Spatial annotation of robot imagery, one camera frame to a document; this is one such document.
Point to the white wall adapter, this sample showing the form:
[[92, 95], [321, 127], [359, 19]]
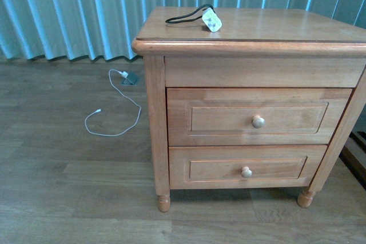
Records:
[[123, 74]]

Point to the open grey floor socket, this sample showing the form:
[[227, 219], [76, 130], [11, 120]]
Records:
[[130, 79]]

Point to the wooden drawer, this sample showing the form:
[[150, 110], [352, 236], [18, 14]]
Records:
[[214, 117], [233, 167]]

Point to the dark wooden slatted furniture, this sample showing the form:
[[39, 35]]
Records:
[[353, 155]]

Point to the wooden nightstand cabinet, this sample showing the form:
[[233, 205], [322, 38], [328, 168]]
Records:
[[255, 49]]

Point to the white charger plug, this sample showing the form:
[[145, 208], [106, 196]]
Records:
[[211, 20]]

